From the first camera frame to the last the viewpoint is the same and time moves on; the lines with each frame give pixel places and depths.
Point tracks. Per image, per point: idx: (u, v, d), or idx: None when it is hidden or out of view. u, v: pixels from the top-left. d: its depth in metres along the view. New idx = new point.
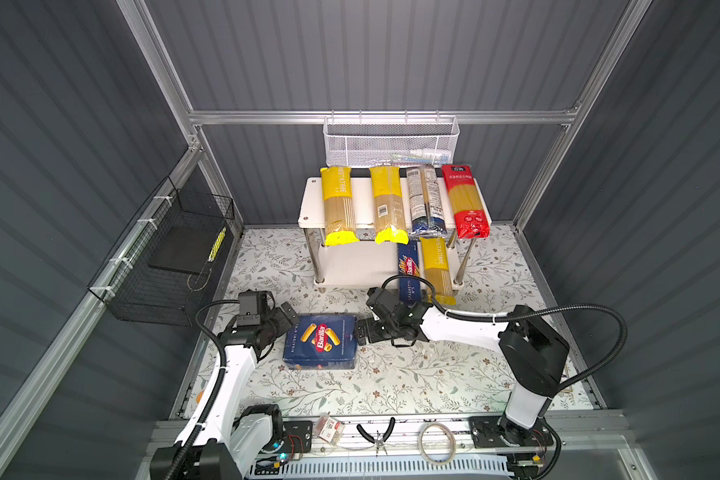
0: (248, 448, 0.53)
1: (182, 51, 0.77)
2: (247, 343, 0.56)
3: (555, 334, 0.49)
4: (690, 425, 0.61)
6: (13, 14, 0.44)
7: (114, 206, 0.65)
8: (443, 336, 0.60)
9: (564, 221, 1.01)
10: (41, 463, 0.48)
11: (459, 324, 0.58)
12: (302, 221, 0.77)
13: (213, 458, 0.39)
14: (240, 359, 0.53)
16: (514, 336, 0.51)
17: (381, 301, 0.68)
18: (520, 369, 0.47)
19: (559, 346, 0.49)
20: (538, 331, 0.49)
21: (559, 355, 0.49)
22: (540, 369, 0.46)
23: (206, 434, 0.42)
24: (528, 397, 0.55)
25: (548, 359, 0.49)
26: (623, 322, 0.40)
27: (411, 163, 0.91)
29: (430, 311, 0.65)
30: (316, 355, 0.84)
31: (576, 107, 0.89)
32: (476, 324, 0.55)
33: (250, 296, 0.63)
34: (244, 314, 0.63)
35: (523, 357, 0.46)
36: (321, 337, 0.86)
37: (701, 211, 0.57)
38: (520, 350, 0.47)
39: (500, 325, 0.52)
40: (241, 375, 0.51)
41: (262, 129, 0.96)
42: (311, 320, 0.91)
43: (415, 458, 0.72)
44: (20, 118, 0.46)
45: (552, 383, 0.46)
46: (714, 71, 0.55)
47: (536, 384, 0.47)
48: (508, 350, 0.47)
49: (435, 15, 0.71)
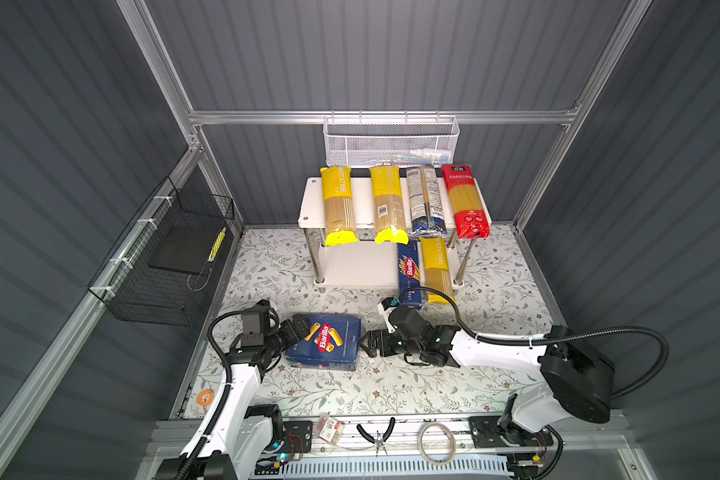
0: (249, 456, 0.54)
1: (182, 50, 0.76)
2: (252, 361, 0.59)
3: (597, 354, 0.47)
4: (690, 425, 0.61)
6: (12, 13, 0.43)
7: (114, 206, 0.65)
8: (473, 360, 0.57)
9: (564, 222, 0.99)
10: (41, 463, 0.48)
11: (492, 349, 0.55)
12: (302, 221, 0.77)
13: (217, 470, 0.40)
14: (245, 375, 0.55)
16: (556, 360, 0.48)
17: (407, 323, 0.64)
18: (565, 394, 0.44)
19: (602, 365, 0.47)
20: (580, 352, 0.46)
21: (604, 377, 0.46)
22: (588, 394, 0.43)
23: (211, 446, 0.43)
24: (548, 409, 0.54)
25: (594, 382, 0.46)
26: (661, 336, 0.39)
27: (411, 163, 0.91)
29: (459, 336, 0.62)
30: (317, 354, 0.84)
31: (576, 107, 0.89)
32: (512, 348, 0.52)
33: (251, 314, 0.64)
34: (248, 334, 0.65)
35: (568, 382, 0.43)
36: (323, 337, 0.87)
37: (701, 211, 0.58)
38: (565, 375, 0.44)
39: (537, 348, 0.50)
40: (246, 392, 0.53)
41: (262, 129, 0.96)
42: (315, 319, 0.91)
43: (415, 458, 0.72)
44: (20, 118, 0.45)
45: (602, 409, 0.43)
46: (715, 71, 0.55)
47: (584, 409, 0.44)
48: (551, 376, 0.44)
49: (436, 15, 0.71)
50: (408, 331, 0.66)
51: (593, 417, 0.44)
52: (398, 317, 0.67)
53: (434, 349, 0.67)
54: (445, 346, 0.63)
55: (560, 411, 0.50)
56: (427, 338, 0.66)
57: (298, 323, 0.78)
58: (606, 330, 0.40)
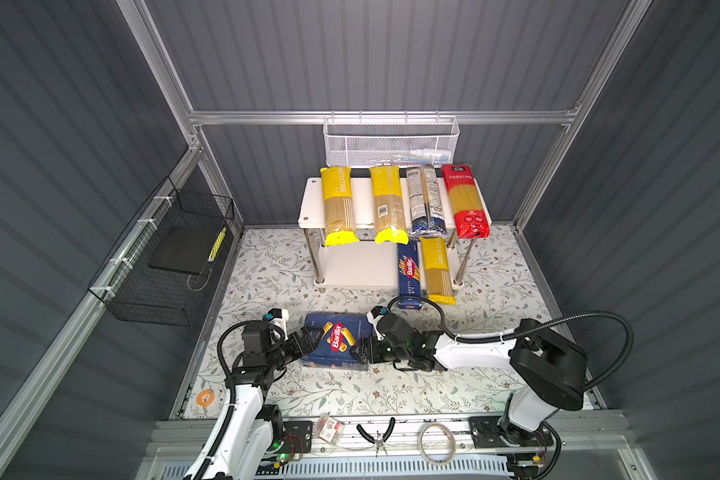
0: (250, 465, 0.54)
1: (181, 50, 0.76)
2: (255, 382, 0.60)
3: (567, 342, 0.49)
4: (690, 425, 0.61)
6: (13, 14, 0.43)
7: (114, 206, 0.65)
8: (456, 362, 0.59)
9: (564, 222, 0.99)
10: (41, 463, 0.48)
11: (470, 347, 0.57)
12: (302, 221, 0.77)
13: None
14: (248, 396, 0.56)
16: (524, 352, 0.50)
17: (395, 331, 0.66)
18: (537, 384, 0.45)
19: (573, 353, 0.48)
20: (550, 343, 0.48)
21: (577, 363, 0.48)
22: (558, 382, 0.45)
23: (215, 467, 0.44)
24: (540, 405, 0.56)
25: (564, 370, 0.48)
26: (626, 322, 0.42)
27: (411, 163, 0.91)
29: (442, 340, 0.65)
30: (330, 354, 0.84)
31: (576, 107, 0.89)
32: (486, 345, 0.55)
33: (251, 333, 0.64)
34: (249, 353, 0.65)
35: (538, 374, 0.45)
36: (336, 337, 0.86)
37: (701, 211, 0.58)
38: (532, 366, 0.46)
39: (508, 342, 0.52)
40: (251, 411, 0.54)
41: (262, 129, 0.96)
42: (326, 319, 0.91)
43: (415, 458, 0.72)
44: (21, 119, 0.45)
45: (574, 395, 0.45)
46: (714, 72, 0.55)
47: (560, 398, 0.45)
48: (521, 368, 0.46)
49: (436, 15, 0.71)
50: (395, 339, 0.68)
51: (569, 406, 0.45)
52: (385, 326, 0.69)
53: (421, 355, 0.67)
54: (430, 351, 0.65)
55: (551, 406, 0.48)
56: (414, 345, 0.68)
57: (307, 335, 0.76)
58: (588, 313, 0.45)
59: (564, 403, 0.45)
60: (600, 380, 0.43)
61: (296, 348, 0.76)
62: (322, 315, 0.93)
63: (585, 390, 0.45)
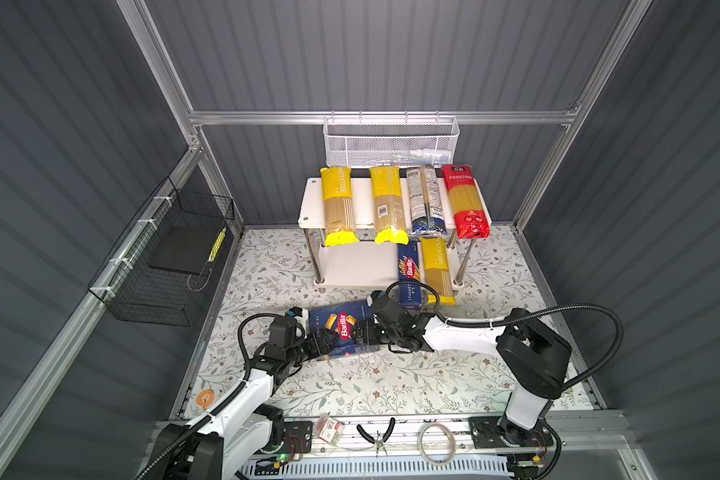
0: (237, 453, 0.53)
1: (181, 50, 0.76)
2: (270, 372, 0.61)
3: (554, 335, 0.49)
4: (691, 425, 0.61)
6: (13, 14, 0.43)
7: (114, 207, 0.65)
8: (445, 345, 0.61)
9: (564, 222, 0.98)
10: (41, 463, 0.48)
11: (459, 332, 0.58)
12: (302, 221, 0.77)
13: (207, 450, 0.41)
14: (260, 379, 0.59)
16: (510, 339, 0.51)
17: (385, 310, 0.68)
18: (521, 372, 0.47)
19: (559, 347, 0.50)
20: (536, 332, 0.50)
21: (559, 356, 0.49)
22: (540, 371, 0.46)
23: (211, 426, 0.46)
24: (531, 399, 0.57)
25: (547, 361, 0.49)
26: (619, 323, 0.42)
27: (411, 163, 0.91)
29: (433, 321, 0.66)
30: (342, 342, 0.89)
31: (576, 107, 0.89)
32: (475, 331, 0.56)
33: (279, 328, 0.67)
34: (272, 345, 0.68)
35: (522, 360, 0.46)
36: (343, 326, 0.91)
37: (701, 210, 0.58)
38: (517, 353, 0.47)
39: (497, 329, 0.53)
40: (258, 395, 0.56)
41: (262, 129, 0.96)
42: (330, 310, 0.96)
43: (415, 458, 0.72)
44: (23, 120, 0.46)
45: (554, 385, 0.46)
46: (714, 72, 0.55)
47: (539, 386, 0.47)
48: (506, 354, 0.47)
49: (435, 15, 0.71)
50: (386, 319, 0.70)
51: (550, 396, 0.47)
52: (377, 306, 0.72)
53: (410, 334, 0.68)
54: (420, 332, 0.66)
55: (542, 400, 0.49)
56: (404, 325, 0.70)
57: (325, 337, 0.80)
58: (581, 305, 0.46)
59: (545, 392, 0.47)
60: (582, 379, 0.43)
61: (313, 348, 0.78)
62: (324, 309, 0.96)
63: (565, 385, 0.47)
